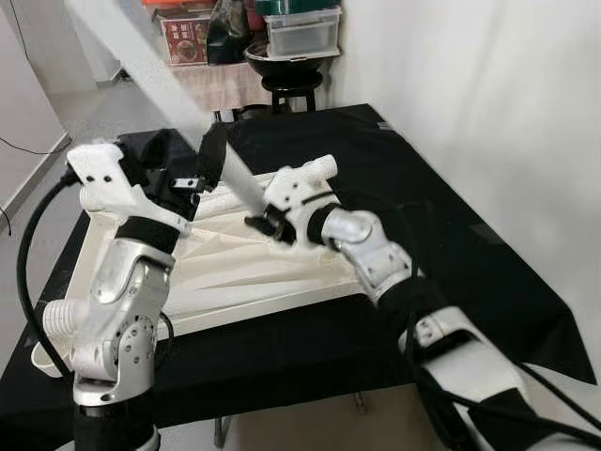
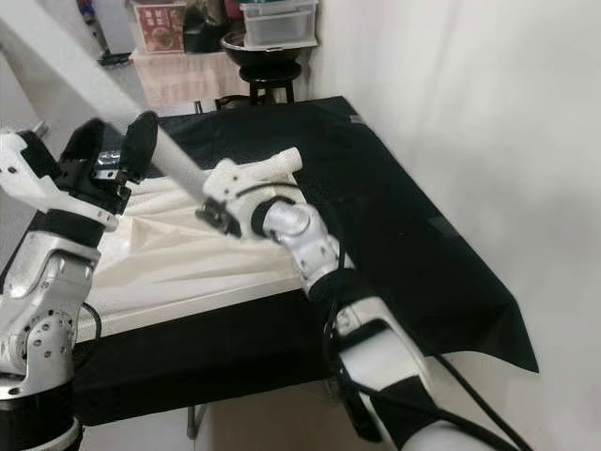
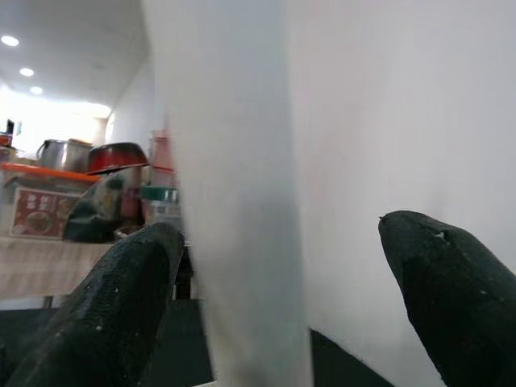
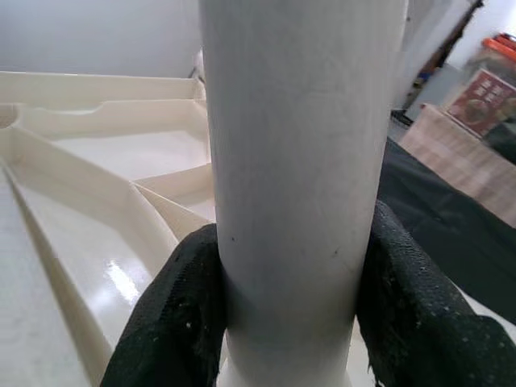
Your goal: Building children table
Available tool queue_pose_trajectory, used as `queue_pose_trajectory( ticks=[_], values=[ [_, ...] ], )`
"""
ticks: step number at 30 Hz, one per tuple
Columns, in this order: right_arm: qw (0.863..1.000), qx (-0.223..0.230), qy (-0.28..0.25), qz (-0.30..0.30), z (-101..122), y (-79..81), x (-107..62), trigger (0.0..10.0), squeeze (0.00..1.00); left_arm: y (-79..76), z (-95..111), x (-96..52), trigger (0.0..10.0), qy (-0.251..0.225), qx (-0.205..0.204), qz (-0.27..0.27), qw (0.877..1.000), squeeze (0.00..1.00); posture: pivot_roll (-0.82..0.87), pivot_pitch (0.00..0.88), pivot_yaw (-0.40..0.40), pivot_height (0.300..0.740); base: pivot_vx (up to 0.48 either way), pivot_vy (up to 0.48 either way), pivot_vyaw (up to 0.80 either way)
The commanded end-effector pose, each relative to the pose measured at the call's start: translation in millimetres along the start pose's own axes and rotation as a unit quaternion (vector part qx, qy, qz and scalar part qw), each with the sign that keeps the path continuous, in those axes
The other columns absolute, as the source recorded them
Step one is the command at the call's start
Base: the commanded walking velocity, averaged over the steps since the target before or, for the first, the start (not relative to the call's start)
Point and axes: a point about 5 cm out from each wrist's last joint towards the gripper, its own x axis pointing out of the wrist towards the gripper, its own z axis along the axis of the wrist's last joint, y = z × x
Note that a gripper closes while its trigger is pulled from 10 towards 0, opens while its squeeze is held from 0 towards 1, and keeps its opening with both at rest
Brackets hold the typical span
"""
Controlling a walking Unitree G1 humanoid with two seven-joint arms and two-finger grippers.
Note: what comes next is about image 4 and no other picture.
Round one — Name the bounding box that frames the cream plastic table top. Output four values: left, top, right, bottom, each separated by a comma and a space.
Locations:
0, 70, 374, 387

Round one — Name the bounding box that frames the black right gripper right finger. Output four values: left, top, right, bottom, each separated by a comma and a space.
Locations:
356, 199, 516, 387

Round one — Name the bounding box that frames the red printed box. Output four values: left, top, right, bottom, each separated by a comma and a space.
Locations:
444, 67, 516, 141

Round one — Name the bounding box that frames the black bag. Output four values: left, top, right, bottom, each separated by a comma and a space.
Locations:
485, 114, 516, 156

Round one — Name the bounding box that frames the beige side table cloth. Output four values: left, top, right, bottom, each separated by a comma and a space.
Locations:
400, 102, 516, 207

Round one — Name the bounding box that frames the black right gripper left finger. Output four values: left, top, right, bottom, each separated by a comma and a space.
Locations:
99, 223, 227, 387

